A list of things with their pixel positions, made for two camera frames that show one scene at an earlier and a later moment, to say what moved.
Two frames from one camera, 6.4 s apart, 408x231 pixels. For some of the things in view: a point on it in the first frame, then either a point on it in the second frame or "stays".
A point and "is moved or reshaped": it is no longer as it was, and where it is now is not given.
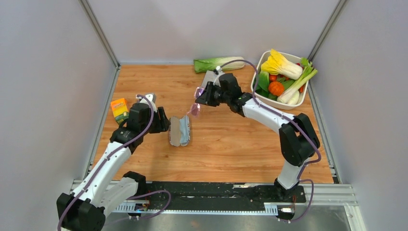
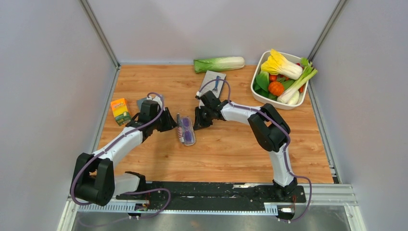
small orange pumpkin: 276,88 stays
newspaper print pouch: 174,132 → 185,130
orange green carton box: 119,107 stays
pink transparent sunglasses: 196,107 is moved or reshaped
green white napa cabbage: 204,65 stays
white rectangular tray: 261,56 stays
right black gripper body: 214,96 → 204,117
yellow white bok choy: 274,64 stays
